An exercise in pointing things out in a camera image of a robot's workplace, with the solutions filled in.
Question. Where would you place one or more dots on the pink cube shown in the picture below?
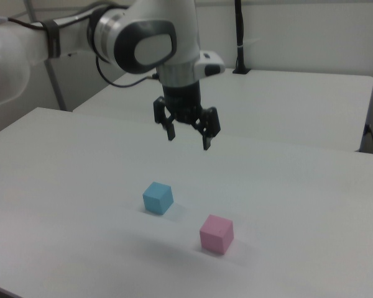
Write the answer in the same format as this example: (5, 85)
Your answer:
(216, 236)

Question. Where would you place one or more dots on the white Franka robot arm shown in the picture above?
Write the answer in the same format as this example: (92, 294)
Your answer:
(180, 18)

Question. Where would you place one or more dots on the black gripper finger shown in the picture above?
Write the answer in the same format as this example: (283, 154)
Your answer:
(171, 128)
(209, 130)

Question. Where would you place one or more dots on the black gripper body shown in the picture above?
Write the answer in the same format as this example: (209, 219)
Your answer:
(181, 99)

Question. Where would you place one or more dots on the black camera stand pole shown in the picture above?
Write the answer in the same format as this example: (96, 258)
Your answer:
(240, 31)

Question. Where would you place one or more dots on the blue cube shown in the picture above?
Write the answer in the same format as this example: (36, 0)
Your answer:
(157, 198)

